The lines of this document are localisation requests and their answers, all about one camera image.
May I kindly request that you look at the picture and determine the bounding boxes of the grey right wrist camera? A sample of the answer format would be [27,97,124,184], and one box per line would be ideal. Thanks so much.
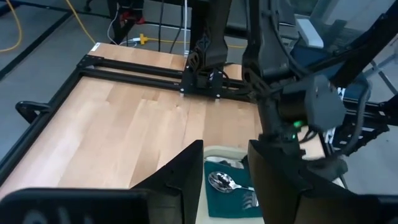
[303,73,346,132]

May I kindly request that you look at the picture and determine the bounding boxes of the black power cable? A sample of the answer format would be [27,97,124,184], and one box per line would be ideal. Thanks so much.
[157,0,165,52]

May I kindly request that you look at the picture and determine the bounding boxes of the spoon with orange handle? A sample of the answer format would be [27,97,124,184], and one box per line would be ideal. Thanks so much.
[207,170,256,194]

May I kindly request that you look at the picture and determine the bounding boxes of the white flat box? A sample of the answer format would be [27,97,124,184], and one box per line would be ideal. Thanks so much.
[294,17,325,50]

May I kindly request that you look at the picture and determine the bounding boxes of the beige plastic tray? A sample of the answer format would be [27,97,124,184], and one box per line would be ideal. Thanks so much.
[195,144,265,224]

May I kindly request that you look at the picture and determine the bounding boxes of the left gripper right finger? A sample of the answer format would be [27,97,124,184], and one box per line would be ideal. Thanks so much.
[247,139,355,224]

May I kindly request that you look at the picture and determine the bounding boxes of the thick dark robot cable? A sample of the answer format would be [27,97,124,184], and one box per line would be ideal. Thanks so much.
[337,79,373,156]

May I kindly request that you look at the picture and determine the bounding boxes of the yellow extension cable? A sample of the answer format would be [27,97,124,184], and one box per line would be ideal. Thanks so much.
[64,0,97,45]
[0,0,23,54]

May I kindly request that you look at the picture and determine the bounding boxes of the black aluminium table frame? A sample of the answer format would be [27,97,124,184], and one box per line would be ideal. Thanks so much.
[0,54,398,187]

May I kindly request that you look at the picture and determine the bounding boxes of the fork with orange handle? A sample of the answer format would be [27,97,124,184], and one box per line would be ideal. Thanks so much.
[241,192,259,210]

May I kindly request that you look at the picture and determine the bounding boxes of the red object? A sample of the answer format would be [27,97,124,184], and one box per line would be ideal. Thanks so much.
[119,9,146,26]

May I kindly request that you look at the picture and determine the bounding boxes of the black diagonal strut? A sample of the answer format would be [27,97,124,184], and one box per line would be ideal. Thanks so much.
[329,0,398,90]

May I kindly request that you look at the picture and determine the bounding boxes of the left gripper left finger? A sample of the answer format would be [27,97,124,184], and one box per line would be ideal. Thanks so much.
[129,139,205,224]

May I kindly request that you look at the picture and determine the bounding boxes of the green cloth napkin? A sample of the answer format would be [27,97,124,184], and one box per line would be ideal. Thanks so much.
[203,160,264,219]

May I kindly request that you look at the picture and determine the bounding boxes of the black stand leg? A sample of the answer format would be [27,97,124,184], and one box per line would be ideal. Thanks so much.
[106,0,146,45]

